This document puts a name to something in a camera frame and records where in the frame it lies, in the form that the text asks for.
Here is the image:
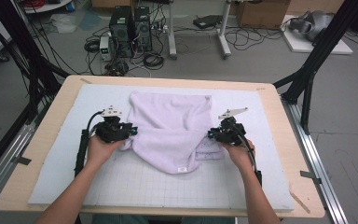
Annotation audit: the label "pale pink towel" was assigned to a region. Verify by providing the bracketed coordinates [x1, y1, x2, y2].
[119, 91, 227, 175]

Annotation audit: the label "low cardboard box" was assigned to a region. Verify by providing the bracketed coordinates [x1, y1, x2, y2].
[90, 0, 138, 9]

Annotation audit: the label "black tape piece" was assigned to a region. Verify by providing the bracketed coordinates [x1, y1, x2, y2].
[12, 156, 33, 166]

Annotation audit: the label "white round table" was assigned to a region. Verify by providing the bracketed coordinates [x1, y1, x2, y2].
[21, 0, 74, 15]

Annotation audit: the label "grey tape piece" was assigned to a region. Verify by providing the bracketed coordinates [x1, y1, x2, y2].
[299, 170, 323, 185]

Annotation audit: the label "person's right hand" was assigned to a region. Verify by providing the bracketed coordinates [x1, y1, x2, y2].
[222, 139, 256, 172]

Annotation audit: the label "person's left hand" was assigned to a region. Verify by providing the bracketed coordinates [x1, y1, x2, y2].
[87, 134, 126, 170]

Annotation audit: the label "grey rounded device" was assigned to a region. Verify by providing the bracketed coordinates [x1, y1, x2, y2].
[288, 9, 335, 42]

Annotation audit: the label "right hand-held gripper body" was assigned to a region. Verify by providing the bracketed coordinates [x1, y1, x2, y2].
[213, 107, 249, 147]

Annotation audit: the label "black computer tower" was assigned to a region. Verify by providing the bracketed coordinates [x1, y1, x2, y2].
[109, 5, 134, 59]
[133, 6, 153, 52]

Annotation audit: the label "large cardboard box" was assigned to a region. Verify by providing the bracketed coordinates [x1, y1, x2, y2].
[236, 0, 292, 30]

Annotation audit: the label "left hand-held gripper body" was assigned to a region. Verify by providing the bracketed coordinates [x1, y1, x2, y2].
[93, 105, 135, 144]

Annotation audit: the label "aluminium rail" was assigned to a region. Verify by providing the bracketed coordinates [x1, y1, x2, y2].
[281, 96, 351, 224]
[0, 102, 52, 213]

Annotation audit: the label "black left forearm strap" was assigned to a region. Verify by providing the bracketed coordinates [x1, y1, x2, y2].
[74, 130, 90, 177]

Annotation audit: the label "white stand leg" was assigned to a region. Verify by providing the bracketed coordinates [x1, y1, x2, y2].
[167, 0, 178, 60]
[217, 0, 232, 60]

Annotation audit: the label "clear plastic sheet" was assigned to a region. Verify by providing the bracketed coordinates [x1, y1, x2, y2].
[48, 13, 78, 35]

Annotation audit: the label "black flat box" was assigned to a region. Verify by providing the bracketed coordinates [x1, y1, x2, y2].
[193, 14, 224, 30]

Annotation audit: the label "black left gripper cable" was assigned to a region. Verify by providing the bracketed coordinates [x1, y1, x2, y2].
[86, 110, 105, 138]

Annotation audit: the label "thin wooden stick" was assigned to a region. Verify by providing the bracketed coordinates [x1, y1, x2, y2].
[288, 189, 311, 215]

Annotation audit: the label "white grid mat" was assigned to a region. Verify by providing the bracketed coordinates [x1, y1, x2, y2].
[27, 83, 296, 212]

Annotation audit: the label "white power supply unit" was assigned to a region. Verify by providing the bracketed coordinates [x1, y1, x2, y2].
[99, 35, 115, 62]

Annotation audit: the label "small coiled black cable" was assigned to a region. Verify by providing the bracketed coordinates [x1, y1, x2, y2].
[83, 38, 101, 53]

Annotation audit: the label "white floor board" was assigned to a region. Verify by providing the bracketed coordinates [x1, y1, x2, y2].
[282, 14, 354, 56]

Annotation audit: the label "loose black floor cables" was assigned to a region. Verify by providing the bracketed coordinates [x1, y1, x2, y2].
[225, 26, 285, 51]

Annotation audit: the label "black metal frame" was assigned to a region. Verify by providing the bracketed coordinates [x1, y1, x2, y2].
[273, 0, 358, 135]
[0, 0, 71, 125]

